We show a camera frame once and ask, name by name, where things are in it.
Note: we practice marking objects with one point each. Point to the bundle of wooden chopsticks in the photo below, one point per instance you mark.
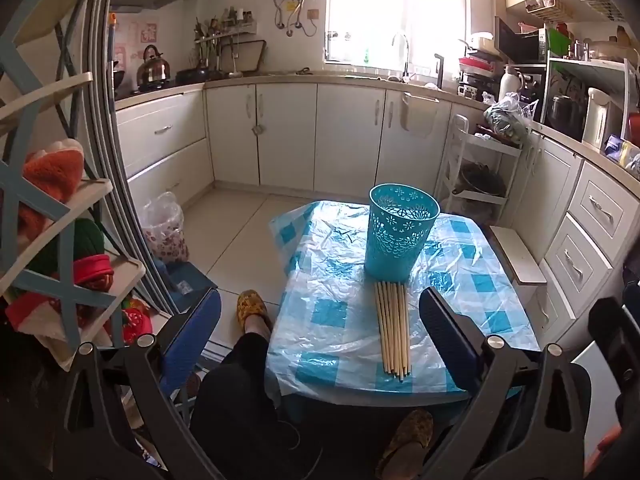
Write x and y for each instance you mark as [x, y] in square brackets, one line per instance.
[392, 330]

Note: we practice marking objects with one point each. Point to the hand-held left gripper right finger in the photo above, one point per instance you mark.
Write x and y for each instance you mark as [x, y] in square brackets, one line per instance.
[445, 332]

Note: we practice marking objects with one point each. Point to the dish rack with bowls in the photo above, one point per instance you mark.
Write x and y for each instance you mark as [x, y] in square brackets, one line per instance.
[475, 65]

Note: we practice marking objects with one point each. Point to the stainless steel kettle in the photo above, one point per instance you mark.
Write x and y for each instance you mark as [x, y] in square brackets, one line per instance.
[152, 70]

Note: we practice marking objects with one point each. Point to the floral plastic bag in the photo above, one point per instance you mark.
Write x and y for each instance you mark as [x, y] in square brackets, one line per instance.
[162, 232]

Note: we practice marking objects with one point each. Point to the black rimmed tray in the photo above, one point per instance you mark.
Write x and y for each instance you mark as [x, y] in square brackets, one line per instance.
[245, 57]

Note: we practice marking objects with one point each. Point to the white floor appliance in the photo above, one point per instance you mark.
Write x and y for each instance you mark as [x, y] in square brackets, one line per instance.
[595, 400]

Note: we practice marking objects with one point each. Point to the chrome sink faucet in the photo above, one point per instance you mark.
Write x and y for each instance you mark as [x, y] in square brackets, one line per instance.
[406, 47]

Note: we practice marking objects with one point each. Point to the teal perforated plastic basket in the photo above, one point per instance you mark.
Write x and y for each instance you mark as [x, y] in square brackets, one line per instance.
[395, 247]

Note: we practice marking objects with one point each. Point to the black pot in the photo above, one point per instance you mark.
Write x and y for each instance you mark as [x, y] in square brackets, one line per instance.
[118, 80]

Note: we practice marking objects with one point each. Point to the white electric water boiler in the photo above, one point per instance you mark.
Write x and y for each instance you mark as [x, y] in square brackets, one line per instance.
[597, 117]

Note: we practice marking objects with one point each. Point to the blue dustpan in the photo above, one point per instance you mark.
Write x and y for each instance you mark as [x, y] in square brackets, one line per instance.
[192, 280]

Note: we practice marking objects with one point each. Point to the plastic bag of vegetables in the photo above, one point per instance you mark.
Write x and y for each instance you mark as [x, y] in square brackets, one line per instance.
[505, 122]

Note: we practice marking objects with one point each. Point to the person's left leg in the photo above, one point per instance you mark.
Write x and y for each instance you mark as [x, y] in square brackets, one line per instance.
[230, 385]

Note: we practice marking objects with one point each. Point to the blue checkered plastic tablecloth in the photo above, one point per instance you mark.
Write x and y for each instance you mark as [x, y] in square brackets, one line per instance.
[330, 310]

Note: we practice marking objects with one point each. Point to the white thermos bottle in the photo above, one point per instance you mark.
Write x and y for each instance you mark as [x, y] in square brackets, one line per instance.
[508, 85]

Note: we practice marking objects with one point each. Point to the orange plush cloth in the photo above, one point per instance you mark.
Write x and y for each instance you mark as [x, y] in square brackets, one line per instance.
[50, 175]

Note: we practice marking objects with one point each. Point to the white door base cabinets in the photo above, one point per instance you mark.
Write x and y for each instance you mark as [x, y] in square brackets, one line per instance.
[325, 135]

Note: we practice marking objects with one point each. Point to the grey refrigerator door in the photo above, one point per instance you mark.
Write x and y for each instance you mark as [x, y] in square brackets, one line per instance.
[107, 110]

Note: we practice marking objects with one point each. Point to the black slim tap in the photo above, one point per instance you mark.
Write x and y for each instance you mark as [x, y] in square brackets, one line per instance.
[439, 72]

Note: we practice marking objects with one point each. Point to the white slim storage cart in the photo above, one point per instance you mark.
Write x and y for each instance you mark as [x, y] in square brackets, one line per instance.
[457, 160]

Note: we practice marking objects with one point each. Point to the white drawer base cabinets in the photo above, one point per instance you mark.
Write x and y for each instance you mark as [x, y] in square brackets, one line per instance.
[160, 145]

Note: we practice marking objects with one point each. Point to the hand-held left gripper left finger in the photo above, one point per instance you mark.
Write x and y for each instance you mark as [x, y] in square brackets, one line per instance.
[200, 332]

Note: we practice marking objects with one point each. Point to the person's yellow slipper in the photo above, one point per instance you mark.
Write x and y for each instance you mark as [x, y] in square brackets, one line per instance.
[405, 440]
[252, 310]

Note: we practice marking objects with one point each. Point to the white counter shelf rack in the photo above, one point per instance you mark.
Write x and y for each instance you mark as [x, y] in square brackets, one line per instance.
[590, 64]

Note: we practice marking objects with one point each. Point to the person's right yellow slipper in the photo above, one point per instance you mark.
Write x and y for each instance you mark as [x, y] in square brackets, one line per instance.
[405, 440]

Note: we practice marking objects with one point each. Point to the kitchen window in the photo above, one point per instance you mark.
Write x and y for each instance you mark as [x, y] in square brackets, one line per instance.
[375, 10]

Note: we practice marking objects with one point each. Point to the black microwave oven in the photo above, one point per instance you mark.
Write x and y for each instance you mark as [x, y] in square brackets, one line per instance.
[520, 42]

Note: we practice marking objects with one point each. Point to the small wooden bench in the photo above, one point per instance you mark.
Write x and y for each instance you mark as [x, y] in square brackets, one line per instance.
[520, 255]

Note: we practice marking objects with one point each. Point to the wall utensil rack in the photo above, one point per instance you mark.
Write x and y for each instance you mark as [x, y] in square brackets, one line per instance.
[235, 30]

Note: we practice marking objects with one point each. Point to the black wok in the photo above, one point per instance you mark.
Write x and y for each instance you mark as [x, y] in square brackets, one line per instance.
[192, 76]

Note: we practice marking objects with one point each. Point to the dark metal cooking pot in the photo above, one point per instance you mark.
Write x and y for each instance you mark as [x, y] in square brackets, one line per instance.
[565, 110]

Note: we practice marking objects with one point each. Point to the red patterned cloth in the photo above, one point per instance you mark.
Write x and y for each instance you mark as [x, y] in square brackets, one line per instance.
[95, 272]

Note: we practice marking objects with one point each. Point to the white panelled base cabinets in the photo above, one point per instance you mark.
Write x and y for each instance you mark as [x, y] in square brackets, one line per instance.
[590, 220]

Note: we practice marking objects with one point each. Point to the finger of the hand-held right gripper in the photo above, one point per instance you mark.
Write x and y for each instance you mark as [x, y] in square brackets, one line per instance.
[607, 320]

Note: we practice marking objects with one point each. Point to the person's left yellow slipper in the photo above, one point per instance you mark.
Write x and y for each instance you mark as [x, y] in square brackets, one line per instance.
[252, 310]

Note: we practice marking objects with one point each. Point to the blue framed white shelf rack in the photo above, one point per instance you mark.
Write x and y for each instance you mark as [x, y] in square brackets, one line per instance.
[50, 92]

